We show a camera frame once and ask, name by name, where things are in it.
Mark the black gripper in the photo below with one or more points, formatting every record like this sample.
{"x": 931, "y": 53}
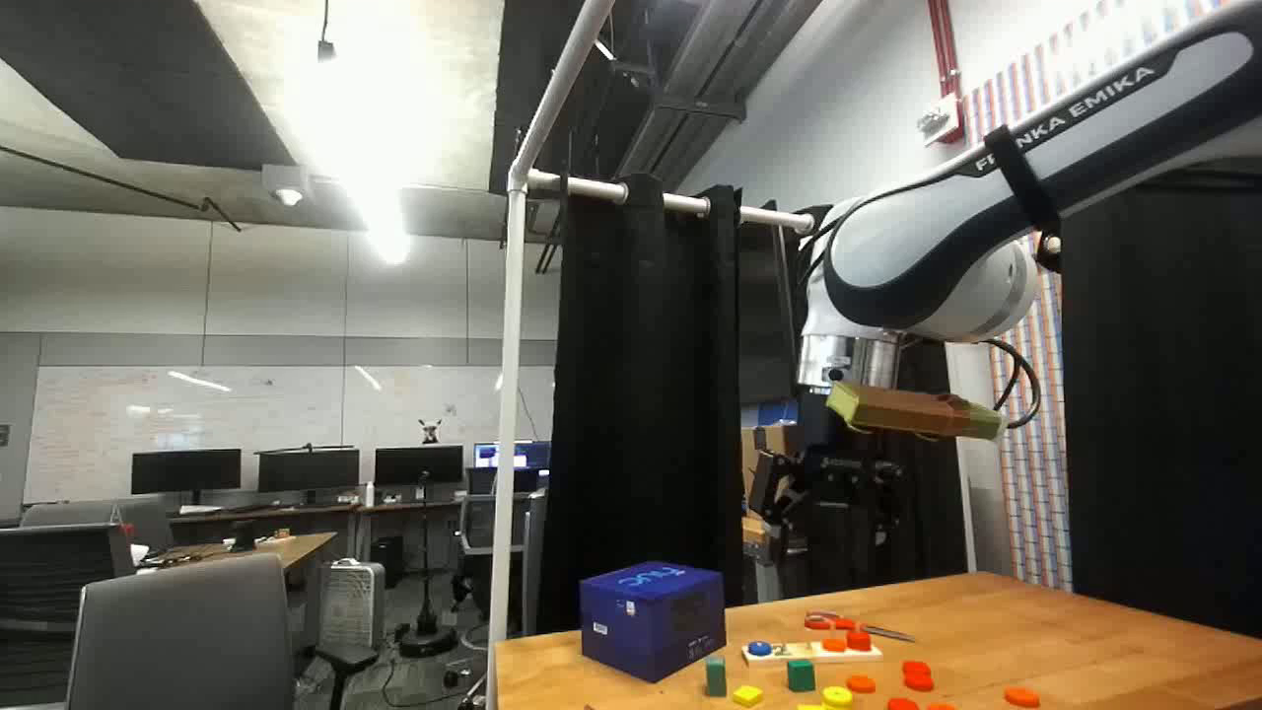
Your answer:
{"x": 829, "y": 502}

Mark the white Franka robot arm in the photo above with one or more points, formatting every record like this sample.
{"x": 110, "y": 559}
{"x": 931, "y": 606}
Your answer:
{"x": 940, "y": 255}

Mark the wooden peg rack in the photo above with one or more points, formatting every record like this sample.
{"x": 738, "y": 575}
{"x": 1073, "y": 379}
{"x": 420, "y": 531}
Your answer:
{"x": 814, "y": 651}

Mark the orange disc on table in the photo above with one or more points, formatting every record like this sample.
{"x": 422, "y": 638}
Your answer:
{"x": 861, "y": 684}
{"x": 915, "y": 675}

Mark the green wooden cube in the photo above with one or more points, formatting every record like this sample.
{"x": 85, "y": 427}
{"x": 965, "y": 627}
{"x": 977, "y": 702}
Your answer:
{"x": 800, "y": 675}

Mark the yellow round block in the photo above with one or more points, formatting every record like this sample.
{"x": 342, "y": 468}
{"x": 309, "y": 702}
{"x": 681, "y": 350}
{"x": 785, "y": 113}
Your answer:
{"x": 836, "y": 696}

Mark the green wooden cylinder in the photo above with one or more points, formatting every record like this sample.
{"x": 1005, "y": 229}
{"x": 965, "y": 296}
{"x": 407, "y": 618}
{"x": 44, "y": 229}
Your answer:
{"x": 717, "y": 675}

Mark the blue cube box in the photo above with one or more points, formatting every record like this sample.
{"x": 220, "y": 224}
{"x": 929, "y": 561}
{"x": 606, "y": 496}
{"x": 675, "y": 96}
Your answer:
{"x": 652, "y": 618}

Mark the yellow square block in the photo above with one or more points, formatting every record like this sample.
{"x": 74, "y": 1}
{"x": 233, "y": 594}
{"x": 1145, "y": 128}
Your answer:
{"x": 748, "y": 696}

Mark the black computer monitor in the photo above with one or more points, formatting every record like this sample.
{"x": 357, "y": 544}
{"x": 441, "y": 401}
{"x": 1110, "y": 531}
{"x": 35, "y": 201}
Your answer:
{"x": 309, "y": 469}
{"x": 187, "y": 469}
{"x": 417, "y": 468}

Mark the grey office chair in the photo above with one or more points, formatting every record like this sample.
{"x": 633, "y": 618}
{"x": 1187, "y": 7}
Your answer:
{"x": 198, "y": 638}

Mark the orange handled scissors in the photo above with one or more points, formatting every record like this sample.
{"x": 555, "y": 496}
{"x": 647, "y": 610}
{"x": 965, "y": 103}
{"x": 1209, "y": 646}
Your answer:
{"x": 840, "y": 623}

